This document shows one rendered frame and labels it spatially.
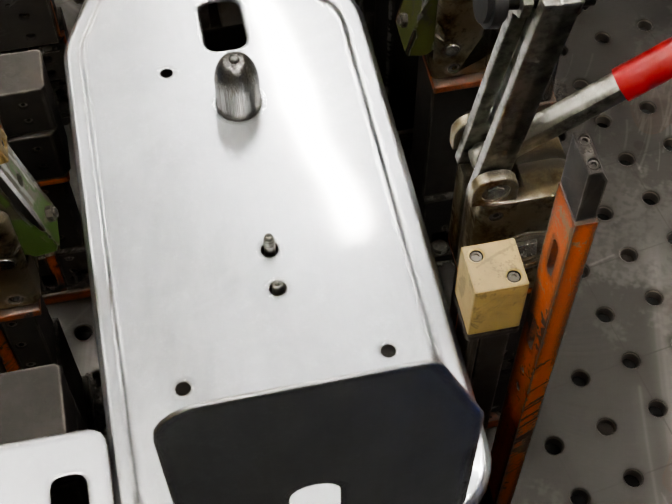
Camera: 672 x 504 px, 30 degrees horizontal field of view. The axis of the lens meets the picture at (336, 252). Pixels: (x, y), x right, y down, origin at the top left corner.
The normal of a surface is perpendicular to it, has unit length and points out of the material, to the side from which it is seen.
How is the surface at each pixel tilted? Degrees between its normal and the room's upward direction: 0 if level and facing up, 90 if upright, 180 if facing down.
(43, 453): 0
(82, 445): 0
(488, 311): 90
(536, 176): 0
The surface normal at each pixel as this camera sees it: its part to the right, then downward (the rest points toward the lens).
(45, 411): 0.00, -0.53
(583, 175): -0.98, 0.18
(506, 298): 0.20, 0.83
